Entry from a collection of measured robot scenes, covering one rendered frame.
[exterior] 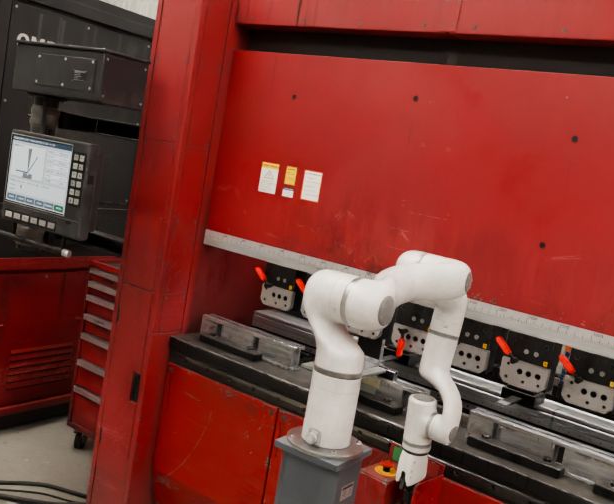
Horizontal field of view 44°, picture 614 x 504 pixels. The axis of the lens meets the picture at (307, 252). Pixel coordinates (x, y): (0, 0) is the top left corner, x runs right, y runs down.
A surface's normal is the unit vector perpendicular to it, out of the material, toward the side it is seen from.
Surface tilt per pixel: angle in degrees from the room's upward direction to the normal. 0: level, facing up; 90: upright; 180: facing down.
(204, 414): 90
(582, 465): 90
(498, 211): 90
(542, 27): 90
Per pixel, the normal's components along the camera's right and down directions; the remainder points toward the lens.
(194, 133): 0.79, 0.21
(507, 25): -0.59, 0.00
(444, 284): 0.22, 0.22
